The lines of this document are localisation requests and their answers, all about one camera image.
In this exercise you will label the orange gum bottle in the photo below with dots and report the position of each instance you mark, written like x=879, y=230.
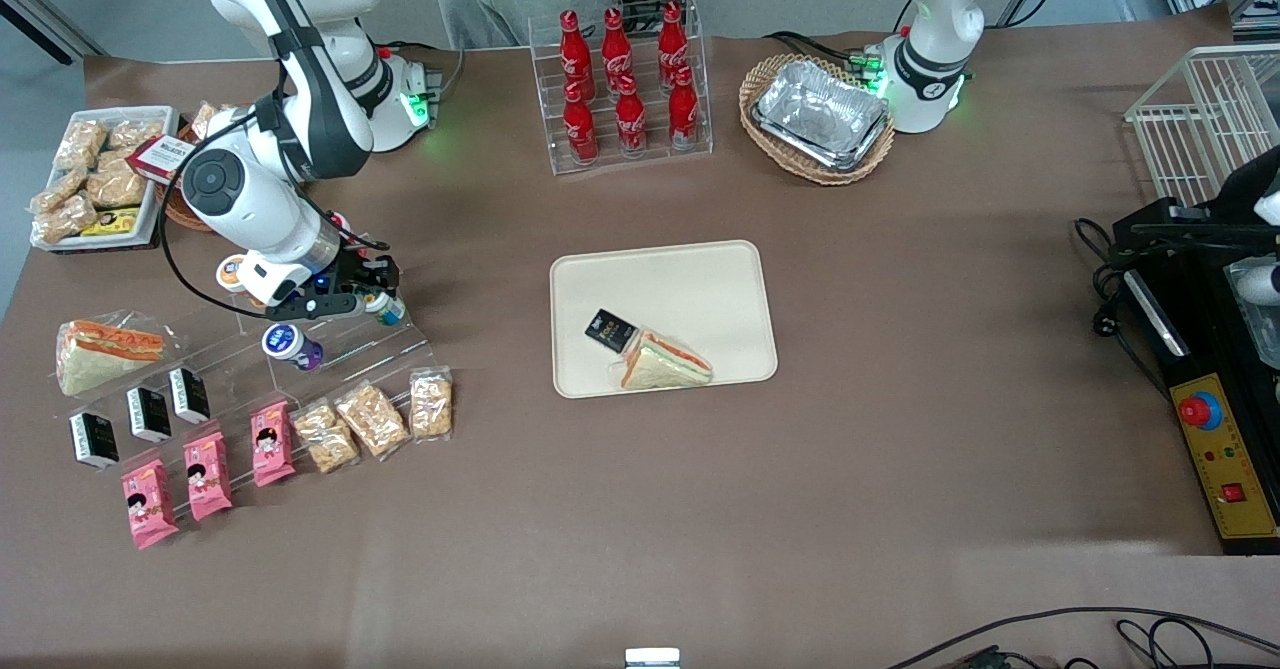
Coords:
x=230, y=271

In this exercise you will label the pink snack pack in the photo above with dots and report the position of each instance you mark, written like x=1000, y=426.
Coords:
x=207, y=475
x=271, y=444
x=150, y=504

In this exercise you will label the wrapped triangle sandwich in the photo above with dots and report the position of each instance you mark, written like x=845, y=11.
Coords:
x=660, y=364
x=100, y=354

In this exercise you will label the cream plastic tray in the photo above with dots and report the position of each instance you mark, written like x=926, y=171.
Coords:
x=690, y=289

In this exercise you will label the round wicker basket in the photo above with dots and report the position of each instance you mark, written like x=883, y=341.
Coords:
x=178, y=211
x=765, y=144

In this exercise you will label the small yellow box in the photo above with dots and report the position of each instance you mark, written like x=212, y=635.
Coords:
x=110, y=221

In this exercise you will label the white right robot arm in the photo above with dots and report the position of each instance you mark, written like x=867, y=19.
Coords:
x=250, y=199

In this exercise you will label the stacked foil containers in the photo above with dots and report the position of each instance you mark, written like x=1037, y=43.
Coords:
x=820, y=114

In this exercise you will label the green gum bottle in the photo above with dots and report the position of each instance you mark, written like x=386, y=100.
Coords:
x=387, y=309

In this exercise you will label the white rectangular snack tray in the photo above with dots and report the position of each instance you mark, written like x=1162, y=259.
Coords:
x=150, y=199

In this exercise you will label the purple gum bottle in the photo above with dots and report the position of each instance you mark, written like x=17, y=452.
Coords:
x=290, y=346

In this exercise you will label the clear pack of biscuits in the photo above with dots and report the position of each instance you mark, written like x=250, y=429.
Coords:
x=207, y=119

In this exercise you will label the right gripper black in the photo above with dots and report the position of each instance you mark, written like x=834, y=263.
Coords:
x=366, y=271

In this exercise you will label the small black box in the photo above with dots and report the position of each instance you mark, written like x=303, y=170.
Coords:
x=189, y=395
x=93, y=439
x=148, y=414
x=610, y=330

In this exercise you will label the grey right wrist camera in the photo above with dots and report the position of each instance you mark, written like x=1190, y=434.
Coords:
x=330, y=306

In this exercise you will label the red cookie box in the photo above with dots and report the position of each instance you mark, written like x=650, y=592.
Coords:
x=160, y=157

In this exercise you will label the red cola bottle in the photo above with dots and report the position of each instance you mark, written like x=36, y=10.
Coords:
x=683, y=114
x=672, y=44
x=630, y=124
x=572, y=49
x=615, y=49
x=580, y=134

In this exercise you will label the dark metal frame bar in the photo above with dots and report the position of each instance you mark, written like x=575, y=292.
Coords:
x=40, y=19

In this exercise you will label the clear acrylic bottle rack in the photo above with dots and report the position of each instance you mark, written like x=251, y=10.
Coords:
x=650, y=161

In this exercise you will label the clear pack of brittle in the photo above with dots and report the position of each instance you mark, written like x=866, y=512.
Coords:
x=325, y=437
x=431, y=404
x=372, y=419

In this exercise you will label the black sealing machine yellow panel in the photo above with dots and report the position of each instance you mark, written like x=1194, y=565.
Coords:
x=1200, y=349

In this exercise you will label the clear acrylic stepped stand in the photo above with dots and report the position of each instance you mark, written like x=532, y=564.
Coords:
x=370, y=349

